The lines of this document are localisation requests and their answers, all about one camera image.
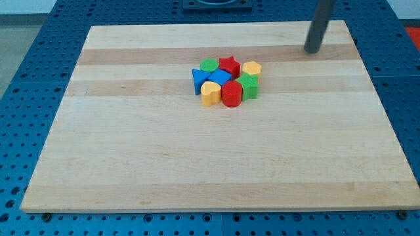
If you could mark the grey cylindrical robot arm rod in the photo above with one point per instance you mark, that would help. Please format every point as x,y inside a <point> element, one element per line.
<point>318,25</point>

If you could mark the yellow hexagon block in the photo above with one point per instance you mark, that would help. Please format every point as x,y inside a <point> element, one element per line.
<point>253,68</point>

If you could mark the yellow heart block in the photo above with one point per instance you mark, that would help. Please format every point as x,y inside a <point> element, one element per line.
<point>210,93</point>

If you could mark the red cylinder block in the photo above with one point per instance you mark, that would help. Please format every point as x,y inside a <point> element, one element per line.
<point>232,94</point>

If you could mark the blue triangle block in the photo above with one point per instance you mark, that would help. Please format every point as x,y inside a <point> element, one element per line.
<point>199,77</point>

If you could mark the blue cube block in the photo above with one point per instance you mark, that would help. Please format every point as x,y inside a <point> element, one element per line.
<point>220,77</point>

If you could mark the green star block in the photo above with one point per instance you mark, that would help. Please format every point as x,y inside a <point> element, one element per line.
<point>250,86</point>

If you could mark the green cylinder block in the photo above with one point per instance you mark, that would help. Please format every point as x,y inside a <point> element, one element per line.
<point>209,65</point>

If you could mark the red star block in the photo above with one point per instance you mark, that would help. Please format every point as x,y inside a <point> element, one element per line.
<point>230,65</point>

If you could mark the light wooden board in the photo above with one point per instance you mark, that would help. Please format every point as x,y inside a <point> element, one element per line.
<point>131,136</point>

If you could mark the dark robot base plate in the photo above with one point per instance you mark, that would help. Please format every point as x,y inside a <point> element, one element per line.
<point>202,5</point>

